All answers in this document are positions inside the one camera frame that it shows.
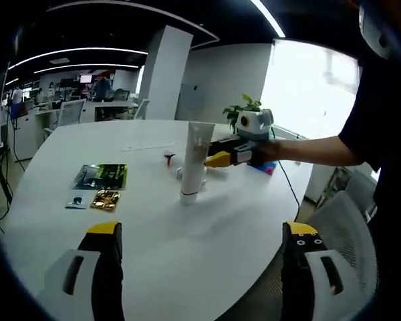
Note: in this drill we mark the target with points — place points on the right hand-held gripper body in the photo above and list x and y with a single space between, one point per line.
254 125

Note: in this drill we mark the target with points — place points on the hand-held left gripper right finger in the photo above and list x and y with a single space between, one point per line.
297 267

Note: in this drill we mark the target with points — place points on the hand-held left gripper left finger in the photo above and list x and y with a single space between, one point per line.
103 267

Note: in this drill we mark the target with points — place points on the white skincare tube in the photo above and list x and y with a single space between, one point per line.
197 157

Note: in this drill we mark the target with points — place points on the tall white skincare pump bottle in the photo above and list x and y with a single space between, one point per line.
171 160

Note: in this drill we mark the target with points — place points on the gold foil skincare sachet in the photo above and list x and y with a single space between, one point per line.
106 200

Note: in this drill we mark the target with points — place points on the small clear skincare sachet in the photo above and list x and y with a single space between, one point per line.
77 200

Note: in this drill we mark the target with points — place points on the green black skincare sachet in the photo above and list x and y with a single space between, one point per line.
103 175

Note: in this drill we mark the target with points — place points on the person's right hand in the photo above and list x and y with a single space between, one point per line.
270 152

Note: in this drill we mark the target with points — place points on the potted green plant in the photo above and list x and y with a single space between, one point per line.
240 108

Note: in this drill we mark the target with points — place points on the blue tissue pack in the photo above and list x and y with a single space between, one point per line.
265 168

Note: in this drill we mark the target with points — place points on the white mesh office chair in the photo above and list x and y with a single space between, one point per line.
347 240
361 190

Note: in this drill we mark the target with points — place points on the long curved ceiling light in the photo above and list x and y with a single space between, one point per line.
269 16

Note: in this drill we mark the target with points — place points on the person in dark shirt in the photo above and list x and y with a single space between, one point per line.
394 167

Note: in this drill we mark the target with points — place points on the ceiling light strip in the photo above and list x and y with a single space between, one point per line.
77 51
87 67

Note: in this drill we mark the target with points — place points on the white background chair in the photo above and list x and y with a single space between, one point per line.
70 112

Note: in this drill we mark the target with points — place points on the grey chest-worn device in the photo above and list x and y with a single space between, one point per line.
381 30

